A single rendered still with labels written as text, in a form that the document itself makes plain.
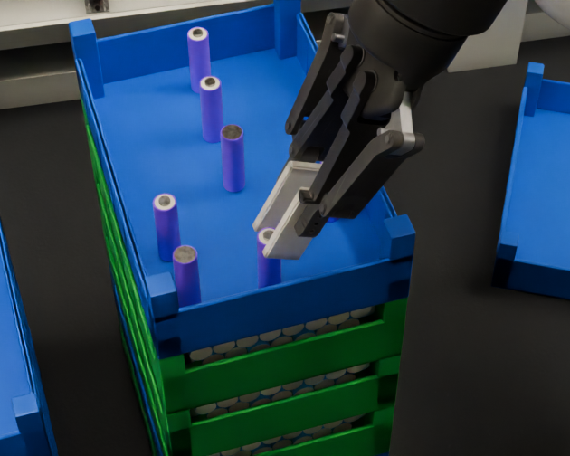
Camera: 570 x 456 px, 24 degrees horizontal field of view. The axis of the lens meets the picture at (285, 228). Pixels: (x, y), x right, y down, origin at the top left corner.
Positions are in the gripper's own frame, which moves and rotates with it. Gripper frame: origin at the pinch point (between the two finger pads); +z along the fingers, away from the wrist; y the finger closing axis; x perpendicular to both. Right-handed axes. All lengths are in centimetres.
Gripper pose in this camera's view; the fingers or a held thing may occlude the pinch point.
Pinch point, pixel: (293, 211)
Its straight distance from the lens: 96.3
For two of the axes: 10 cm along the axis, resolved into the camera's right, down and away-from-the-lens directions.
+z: -4.0, 6.7, 6.2
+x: -8.7, -0.6, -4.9
